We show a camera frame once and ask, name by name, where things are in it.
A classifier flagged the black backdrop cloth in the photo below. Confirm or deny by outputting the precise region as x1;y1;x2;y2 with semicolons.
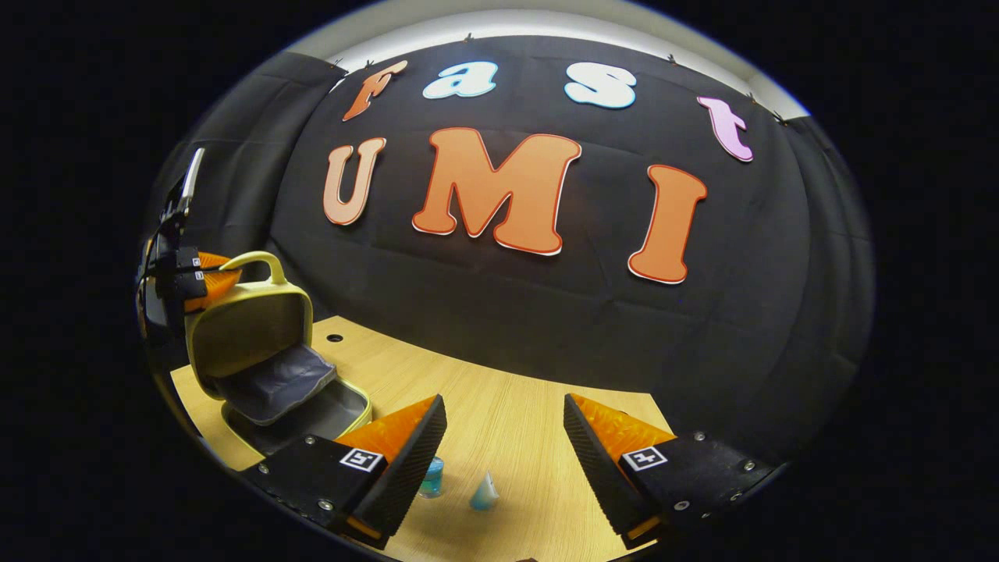
144;35;875;469

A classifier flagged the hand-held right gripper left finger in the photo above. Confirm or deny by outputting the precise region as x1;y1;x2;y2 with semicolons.
240;394;448;551

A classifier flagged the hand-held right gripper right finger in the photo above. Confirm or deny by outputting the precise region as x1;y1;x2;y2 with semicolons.
563;393;777;551

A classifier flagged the white and blue tube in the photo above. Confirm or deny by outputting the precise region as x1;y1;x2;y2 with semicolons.
469;471;500;512

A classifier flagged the cream yellow suitcase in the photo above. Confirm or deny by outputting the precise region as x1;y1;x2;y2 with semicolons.
186;251;374;457

